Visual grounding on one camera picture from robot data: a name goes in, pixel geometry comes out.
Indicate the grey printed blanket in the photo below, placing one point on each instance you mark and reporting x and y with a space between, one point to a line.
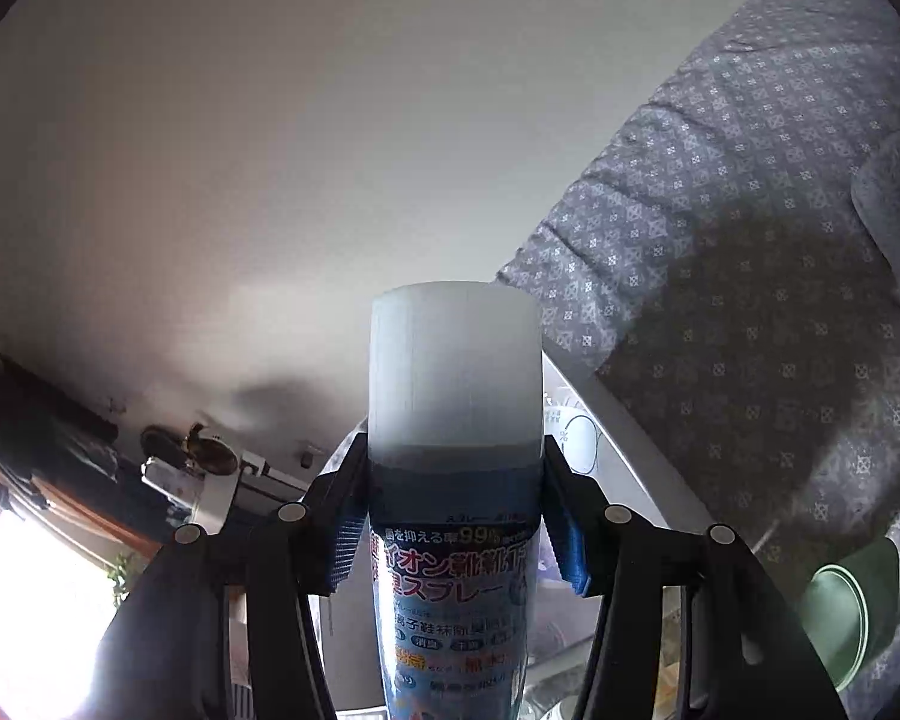
720 240

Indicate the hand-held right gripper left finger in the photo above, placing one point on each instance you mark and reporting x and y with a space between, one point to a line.
345 540

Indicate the small green plant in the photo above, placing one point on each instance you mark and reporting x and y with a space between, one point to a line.
120 574

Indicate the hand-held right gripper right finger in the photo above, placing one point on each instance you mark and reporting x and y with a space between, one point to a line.
570 547

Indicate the pale green container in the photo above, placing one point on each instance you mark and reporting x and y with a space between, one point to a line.
847 607

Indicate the dark curtain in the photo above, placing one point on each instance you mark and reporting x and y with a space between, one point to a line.
37 420

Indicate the white storage box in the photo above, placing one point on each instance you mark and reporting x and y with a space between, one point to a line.
645 450

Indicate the dark round fan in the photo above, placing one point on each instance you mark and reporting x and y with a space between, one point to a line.
195 450

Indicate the blue spray can white cap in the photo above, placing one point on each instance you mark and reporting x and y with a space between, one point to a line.
454 405

